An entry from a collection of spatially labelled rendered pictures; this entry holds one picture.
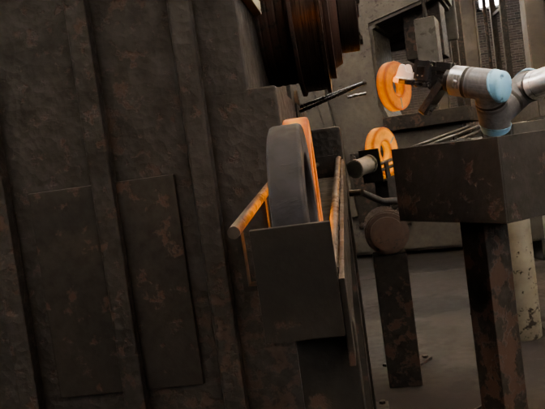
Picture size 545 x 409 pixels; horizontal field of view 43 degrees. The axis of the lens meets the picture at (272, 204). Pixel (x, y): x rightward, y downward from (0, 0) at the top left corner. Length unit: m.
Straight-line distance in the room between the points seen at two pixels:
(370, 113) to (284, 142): 3.83
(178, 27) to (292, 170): 0.75
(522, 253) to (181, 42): 1.52
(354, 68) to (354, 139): 0.45
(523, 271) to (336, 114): 2.34
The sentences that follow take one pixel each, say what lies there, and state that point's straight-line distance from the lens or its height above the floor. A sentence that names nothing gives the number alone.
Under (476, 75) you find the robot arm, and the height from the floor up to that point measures 0.89.
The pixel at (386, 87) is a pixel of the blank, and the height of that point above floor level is 0.90.
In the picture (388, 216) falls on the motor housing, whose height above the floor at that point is 0.52.
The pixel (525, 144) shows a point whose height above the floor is 0.70.
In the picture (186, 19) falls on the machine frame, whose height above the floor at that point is 1.01.
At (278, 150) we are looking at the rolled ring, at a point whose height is 0.74.
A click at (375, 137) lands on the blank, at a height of 0.75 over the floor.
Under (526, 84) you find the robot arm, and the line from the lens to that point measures 2.18.
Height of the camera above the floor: 0.74
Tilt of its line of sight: 4 degrees down
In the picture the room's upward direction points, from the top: 8 degrees counter-clockwise
